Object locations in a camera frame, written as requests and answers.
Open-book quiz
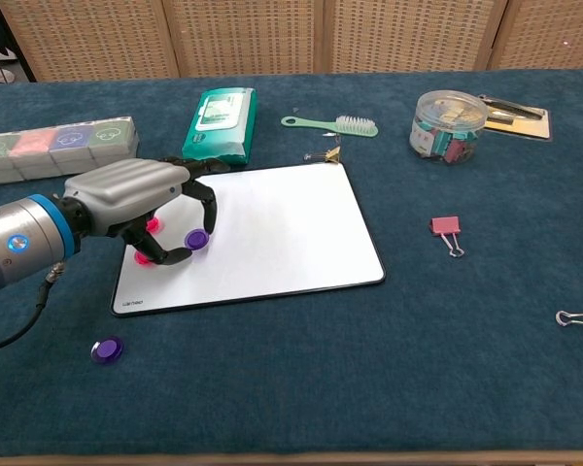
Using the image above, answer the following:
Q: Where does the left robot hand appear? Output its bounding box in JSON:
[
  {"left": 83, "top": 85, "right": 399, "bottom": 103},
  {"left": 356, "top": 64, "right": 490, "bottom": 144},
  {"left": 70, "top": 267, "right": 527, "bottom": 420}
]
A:
[{"left": 60, "top": 154, "right": 233, "bottom": 267}]

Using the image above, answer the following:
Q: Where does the purple round magnet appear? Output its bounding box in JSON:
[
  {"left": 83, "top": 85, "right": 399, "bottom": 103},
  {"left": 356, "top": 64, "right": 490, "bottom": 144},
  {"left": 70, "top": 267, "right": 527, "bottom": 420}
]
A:
[
  {"left": 90, "top": 335, "right": 126, "bottom": 365},
  {"left": 183, "top": 228, "right": 210, "bottom": 251}
]

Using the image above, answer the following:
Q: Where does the wrapped tissue multipack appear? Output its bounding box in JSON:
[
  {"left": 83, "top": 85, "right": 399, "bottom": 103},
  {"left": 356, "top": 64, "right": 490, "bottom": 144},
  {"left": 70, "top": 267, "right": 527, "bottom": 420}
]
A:
[{"left": 0, "top": 115, "right": 141, "bottom": 188}]

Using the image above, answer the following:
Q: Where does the green wet wipes pack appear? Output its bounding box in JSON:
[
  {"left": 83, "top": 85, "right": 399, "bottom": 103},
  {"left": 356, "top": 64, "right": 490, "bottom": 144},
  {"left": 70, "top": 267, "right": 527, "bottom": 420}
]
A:
[{"left": 181, "top": 87, "right": 258, "bottom": 170}]

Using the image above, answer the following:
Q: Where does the white magnetic board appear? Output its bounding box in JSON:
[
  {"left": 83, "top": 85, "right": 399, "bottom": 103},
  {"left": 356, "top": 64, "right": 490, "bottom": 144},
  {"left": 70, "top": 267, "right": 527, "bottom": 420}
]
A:
[{"left": 110, "top": 162, "right": 387, "bottom": 319}]

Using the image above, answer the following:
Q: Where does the wicker folding screen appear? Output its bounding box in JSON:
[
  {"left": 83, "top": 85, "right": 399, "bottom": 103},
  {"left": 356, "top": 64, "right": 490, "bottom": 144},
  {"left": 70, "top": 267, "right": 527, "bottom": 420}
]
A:
[{"left": 0, "top": 0, "right": 583, "bottom": 83}]

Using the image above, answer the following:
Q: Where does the small yellow binder clip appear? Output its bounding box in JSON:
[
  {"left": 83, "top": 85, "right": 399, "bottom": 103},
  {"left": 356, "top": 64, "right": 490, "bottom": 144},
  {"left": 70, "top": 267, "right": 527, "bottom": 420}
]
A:
[{"left": 303, "top": 145, "right": 344, "bottom": 165}]

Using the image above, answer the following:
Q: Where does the green plastic brush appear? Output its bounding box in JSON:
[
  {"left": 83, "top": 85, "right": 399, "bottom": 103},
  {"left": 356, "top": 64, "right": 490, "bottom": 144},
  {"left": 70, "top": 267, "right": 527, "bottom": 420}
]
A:
[{"left": 280, "top": 114, "right": 380, "bottom": 139}]

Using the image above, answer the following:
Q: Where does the dark teal table cloth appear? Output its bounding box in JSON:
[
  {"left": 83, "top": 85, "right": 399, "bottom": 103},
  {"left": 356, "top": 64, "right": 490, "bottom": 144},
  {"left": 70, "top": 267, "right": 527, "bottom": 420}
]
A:
[{"left": 0, "top": 67, "right": 583, "bottom": 460}]

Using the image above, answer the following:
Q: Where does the pink binder clip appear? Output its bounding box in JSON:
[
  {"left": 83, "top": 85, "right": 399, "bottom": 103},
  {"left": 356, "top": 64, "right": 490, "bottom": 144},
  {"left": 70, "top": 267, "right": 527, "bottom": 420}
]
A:
[{"left": 429, "top": 216, "right": 466, "bottom": 258}]

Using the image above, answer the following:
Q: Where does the clear jar of binder clips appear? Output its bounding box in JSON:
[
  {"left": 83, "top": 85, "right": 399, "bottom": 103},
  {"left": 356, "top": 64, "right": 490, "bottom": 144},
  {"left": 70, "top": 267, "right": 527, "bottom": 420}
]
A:
[{"left": 407, "top": 89, "right": 489, "bottom": 165}]

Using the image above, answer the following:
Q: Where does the yellow razor blister pack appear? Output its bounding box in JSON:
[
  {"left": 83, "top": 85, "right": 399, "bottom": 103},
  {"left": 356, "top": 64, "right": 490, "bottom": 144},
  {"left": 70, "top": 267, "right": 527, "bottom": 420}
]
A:
[{"left": 475, "top": 93, "right": 551, "bottom": 142}]

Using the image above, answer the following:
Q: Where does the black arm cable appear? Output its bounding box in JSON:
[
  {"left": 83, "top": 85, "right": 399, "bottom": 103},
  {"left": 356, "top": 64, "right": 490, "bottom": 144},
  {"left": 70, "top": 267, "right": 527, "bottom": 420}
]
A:
[{"left": 0, "top": 264, "right": 67, "bottom": 353}]

